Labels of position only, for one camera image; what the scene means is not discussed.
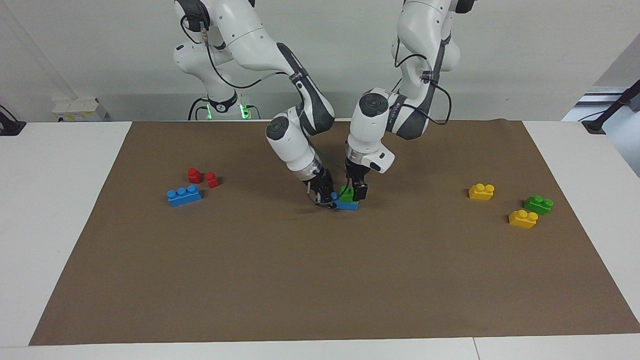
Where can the brown paper table mat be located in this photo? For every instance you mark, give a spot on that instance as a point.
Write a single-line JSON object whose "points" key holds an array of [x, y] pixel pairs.
{"points": [[320, 280]]}

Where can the black table clamp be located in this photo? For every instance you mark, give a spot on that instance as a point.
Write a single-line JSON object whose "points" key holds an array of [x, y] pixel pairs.
{"points": [[10, 126]]}

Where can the yellow two-stud toy block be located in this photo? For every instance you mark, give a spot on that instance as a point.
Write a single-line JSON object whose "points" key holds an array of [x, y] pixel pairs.
{"points": [[523, 220], [481, 192]]}

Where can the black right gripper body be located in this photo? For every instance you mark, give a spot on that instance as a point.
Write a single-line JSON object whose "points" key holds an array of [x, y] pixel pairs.
{"points": [[320, 184]]}

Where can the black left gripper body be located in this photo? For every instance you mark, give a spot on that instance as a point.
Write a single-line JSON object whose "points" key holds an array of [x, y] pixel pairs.
{"points": [[359, 175]]}

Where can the blue three-stud toy block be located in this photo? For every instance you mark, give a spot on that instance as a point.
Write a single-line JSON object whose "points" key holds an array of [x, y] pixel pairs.
{"points": [[347, 205], [184, 196]]}

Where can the red single-stud toy block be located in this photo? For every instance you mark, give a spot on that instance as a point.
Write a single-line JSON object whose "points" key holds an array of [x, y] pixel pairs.
{"points": [[212, 180], [194, 175]]}

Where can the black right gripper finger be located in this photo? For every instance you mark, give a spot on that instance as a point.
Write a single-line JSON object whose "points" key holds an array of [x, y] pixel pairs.
{"points": [[318, 199], [330, 198]]}

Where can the black camera stand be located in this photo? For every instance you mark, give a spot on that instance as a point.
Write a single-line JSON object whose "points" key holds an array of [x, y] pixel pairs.
{"points": [[612, 107]]}

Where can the green two-stud toy block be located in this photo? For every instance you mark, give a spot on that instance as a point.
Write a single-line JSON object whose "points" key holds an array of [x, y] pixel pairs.
{"points": [[538, 206], [345, 194]]}

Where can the white wall power box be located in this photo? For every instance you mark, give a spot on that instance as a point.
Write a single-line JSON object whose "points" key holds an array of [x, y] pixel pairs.
{"points": [[80, 109]]}

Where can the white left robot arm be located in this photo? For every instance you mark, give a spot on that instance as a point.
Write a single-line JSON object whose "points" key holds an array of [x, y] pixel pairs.
{"points": [[415, 30]]}

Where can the grey aluminium rail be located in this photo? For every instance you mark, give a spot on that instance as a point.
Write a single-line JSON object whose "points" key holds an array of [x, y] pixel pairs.
{"points": [[600, 95]]}

